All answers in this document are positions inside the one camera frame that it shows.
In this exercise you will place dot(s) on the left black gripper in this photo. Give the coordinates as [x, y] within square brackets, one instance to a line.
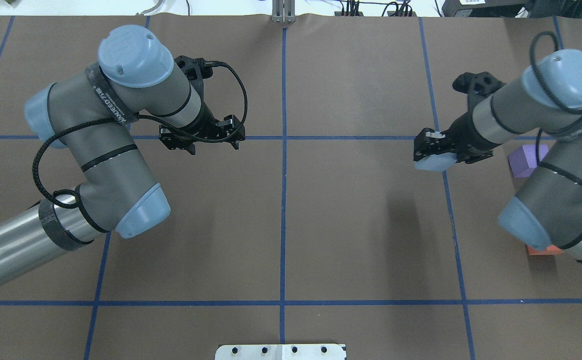
[207, 121]

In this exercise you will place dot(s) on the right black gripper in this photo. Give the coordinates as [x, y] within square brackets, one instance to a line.
[460, 135]

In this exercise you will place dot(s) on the light blue foam block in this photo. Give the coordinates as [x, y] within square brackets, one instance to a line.
[437, 163]

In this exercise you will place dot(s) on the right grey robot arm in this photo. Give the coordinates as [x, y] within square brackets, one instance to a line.
[547, 209]

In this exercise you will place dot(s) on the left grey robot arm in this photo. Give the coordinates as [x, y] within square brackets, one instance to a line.
[90, 173]

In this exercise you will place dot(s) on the purple foam block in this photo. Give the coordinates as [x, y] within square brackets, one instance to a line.
[522, 161]

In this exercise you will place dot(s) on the orange foam block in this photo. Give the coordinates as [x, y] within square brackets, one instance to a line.
[551, 250]

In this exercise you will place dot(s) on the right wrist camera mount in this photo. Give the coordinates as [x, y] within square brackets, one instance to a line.
[482, 84]

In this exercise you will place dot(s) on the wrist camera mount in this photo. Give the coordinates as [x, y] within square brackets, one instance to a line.
[482, 84]
[195, 69]

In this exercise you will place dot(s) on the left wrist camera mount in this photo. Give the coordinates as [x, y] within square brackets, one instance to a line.
[195, 69]

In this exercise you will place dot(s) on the white metal mount base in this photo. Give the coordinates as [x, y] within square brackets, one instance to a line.
[293, 351]

